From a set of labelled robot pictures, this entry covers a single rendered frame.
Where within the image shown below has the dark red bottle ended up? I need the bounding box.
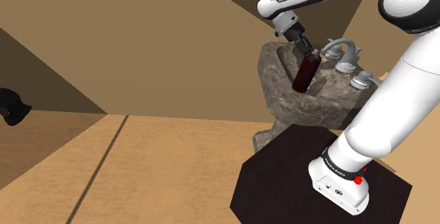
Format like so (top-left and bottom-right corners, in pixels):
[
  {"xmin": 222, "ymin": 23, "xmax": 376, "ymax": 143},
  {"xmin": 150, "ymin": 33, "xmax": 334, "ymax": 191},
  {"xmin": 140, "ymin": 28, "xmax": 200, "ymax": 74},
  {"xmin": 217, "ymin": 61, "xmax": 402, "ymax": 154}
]
[{"xmin": 291, "ymin": 54, "xmax": 322, "ymax": 94}]

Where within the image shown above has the grey sink faucet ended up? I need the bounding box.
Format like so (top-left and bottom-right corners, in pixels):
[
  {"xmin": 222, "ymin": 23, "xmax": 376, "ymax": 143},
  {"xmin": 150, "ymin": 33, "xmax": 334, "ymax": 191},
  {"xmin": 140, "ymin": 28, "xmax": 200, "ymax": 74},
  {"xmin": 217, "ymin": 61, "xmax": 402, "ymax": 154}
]
[{"xmin": 320, "ymin": 38, "xmax": 383, "ymax": 91}]

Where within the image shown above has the dark robot stand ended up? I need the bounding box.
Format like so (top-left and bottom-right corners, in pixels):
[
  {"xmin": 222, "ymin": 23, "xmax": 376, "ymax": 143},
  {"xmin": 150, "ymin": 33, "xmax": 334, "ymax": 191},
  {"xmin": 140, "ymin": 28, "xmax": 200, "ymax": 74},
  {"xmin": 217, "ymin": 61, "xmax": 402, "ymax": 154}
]
[{"xmin": 229, "ymin": 123, "xmax": 413, "ymax": 224}]

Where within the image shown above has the black object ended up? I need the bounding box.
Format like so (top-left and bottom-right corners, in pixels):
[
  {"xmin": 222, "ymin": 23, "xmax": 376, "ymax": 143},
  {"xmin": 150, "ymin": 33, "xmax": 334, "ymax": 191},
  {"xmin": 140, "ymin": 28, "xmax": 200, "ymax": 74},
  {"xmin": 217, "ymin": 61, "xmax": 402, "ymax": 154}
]
[{"xmin": 0, "ymin": 87, "xmax": 33, "ymax": 127}]

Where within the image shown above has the brown marble pedestal sink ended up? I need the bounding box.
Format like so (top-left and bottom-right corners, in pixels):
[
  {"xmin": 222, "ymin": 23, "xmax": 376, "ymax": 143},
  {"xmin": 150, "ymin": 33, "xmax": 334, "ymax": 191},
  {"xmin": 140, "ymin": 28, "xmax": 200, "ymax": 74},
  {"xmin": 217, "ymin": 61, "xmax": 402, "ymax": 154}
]
[{"xmin": 252, "ymin": 41, "xmax": 381, "ymax": 154}]

